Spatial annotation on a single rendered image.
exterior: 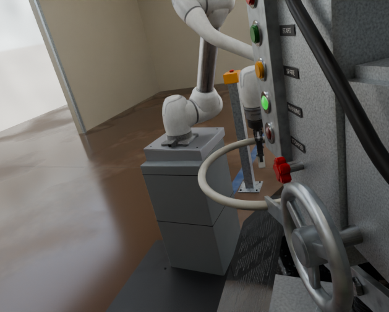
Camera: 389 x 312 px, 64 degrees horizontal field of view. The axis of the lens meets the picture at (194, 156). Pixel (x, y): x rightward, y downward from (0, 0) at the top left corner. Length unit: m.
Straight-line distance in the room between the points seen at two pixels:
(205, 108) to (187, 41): 6.47
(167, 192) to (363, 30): 1.65
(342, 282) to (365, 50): 0.22
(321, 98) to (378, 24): 0.08
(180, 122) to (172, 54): 6.77
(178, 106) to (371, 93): 1.54
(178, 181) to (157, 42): 7.09
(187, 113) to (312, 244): 1.52
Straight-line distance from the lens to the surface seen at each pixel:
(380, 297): 0.52
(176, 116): 1.80
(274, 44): 0.46
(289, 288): 0.86
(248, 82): 1.27
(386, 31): 0.37
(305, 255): 0.38
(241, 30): 7.76
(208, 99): 1.86
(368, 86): 0.32
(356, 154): 0.36
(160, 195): 1.95
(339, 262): 0.33
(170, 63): 8.62
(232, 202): 1.03
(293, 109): 0.45
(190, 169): 1.74
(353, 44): 0.35
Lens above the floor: 1.50
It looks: 22 degrees down
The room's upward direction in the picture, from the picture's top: 13 degrees counter-clockwise
